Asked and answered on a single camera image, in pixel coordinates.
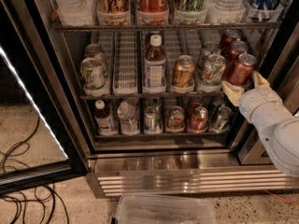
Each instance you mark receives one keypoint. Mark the white green soda can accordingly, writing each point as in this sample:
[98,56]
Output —
[208,49]
[212,70]

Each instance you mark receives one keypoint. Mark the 7up can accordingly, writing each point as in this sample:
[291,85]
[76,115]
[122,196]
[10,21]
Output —
[97,52]
[93,74]

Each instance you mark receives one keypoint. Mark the empty white shelf tray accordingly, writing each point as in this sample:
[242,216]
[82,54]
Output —
[125,64]

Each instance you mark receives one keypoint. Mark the front 7up can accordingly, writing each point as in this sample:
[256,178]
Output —
[93,74]

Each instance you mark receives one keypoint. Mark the stainless steel fridge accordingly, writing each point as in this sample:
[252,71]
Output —
[164,163]

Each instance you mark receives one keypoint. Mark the lower shelf gold can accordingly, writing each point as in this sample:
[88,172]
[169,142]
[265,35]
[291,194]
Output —
[175,121]

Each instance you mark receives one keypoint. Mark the gold soda can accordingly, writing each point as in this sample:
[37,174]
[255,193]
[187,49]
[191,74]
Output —
[183,71]

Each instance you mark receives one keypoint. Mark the rear 7up can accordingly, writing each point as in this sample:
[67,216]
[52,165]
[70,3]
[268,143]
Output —
[97,52]

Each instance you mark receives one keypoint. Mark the rear white green soda can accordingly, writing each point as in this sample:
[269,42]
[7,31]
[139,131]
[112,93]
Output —
[208,49]

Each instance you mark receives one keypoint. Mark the lower shelf silver can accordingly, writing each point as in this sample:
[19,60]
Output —
[151,123]

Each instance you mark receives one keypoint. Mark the lower shelf tea bottle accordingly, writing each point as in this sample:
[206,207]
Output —
[103,115]

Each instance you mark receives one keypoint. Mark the front white green soda can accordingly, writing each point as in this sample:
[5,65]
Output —
[212,70]

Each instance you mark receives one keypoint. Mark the top shelf water bottle left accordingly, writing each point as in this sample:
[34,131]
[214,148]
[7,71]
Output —
[76,12]

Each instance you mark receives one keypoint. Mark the clear plastic bin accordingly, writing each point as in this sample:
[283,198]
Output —
[160,209]

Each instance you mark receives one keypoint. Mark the open fridge glass door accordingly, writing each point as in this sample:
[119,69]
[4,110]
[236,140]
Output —
[41,137]

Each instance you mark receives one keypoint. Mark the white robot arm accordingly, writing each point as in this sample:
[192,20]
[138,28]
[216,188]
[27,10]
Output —
[277,127]

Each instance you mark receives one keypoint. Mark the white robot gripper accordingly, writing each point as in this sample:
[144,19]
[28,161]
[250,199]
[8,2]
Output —
[256,103]

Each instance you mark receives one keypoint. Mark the lower shelf water bottle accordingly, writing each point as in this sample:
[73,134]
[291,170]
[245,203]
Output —
[128,120]

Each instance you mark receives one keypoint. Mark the brown tea bottle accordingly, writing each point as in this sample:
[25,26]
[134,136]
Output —
[149,35]
[154,62]

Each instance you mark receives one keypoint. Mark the rear brown tea bottle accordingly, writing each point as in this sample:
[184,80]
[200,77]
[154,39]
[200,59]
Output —
[149,35]

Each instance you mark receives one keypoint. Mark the lower shelf green can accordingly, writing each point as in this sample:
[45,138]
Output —
[221,119]

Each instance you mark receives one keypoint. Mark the front brown tea bottle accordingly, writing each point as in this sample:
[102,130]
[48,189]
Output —
[154,62]

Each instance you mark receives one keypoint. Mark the lower shelf red can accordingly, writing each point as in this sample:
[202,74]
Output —
[198,120]

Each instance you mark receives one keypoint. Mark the red coke can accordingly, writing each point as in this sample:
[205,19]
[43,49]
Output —
[234,50]
[228,37]
[242,68]

